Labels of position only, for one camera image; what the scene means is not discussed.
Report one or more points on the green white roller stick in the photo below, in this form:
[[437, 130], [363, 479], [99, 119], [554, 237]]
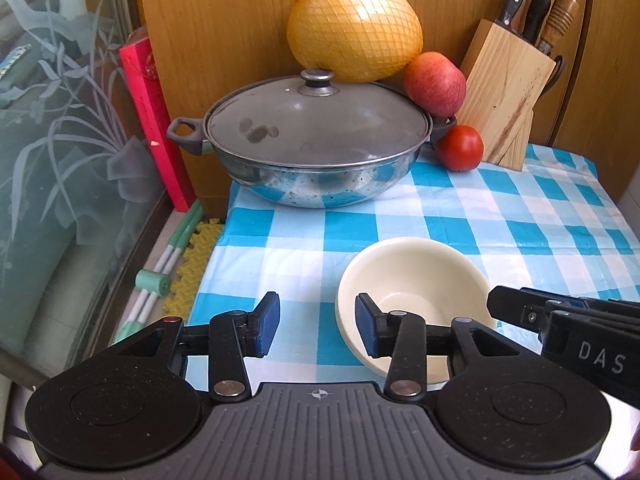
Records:
[[155, 282]]

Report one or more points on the glass pot lid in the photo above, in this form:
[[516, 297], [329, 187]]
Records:
[[320, 120]]

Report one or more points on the red tomato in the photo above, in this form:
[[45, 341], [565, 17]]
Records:
[[461, 147]]

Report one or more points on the blue white checkered tablecloth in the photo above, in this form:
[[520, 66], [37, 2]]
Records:
[[450, 210]]

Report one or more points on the cream bowl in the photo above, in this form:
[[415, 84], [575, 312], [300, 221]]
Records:
[[415, 270]]

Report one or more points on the yellow wavy foam piece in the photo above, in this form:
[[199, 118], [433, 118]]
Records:
[[197, 265]]

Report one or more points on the frosted glass door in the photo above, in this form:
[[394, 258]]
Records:
[[60, 135]]

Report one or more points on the red apple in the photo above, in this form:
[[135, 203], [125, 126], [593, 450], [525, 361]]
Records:
[[435, 85]]

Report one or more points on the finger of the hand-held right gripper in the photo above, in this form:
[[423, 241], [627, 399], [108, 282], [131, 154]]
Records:
[[267, 322], [367, 322]]

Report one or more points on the pomelo in yellow net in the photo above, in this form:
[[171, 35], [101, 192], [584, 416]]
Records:
[[355, 25]]

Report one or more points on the wooden knife block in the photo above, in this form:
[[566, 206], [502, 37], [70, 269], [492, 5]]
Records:
[[500, 90]]

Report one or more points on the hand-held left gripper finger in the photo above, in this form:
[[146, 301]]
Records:
[[520, 305]]

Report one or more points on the red box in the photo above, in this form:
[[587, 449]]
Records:
[[155, 125]]

